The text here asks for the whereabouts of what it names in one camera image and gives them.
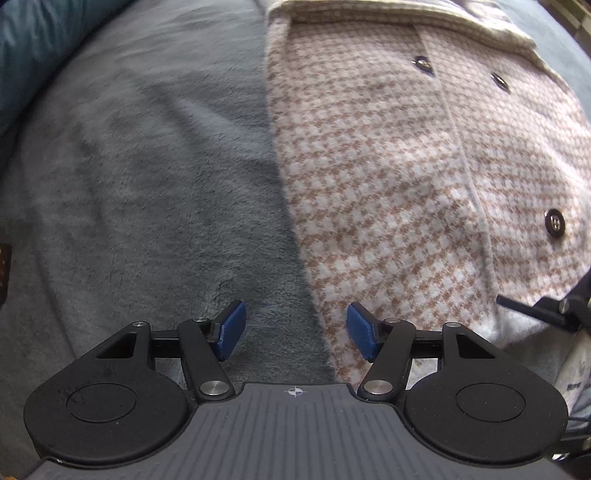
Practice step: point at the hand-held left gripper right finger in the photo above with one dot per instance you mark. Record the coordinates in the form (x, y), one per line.
(362, 332)

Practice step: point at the teal pillow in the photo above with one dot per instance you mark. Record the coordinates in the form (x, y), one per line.
(37, 46)

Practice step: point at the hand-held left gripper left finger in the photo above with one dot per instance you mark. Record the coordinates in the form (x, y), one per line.
(231, 330)

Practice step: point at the grey bed blanket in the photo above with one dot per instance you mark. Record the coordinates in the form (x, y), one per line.
(138, 184)

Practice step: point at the pink houndstooth coat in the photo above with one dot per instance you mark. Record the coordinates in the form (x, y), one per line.
(392, 161)

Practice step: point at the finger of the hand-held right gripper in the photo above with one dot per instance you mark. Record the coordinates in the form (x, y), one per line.
(549, 311)

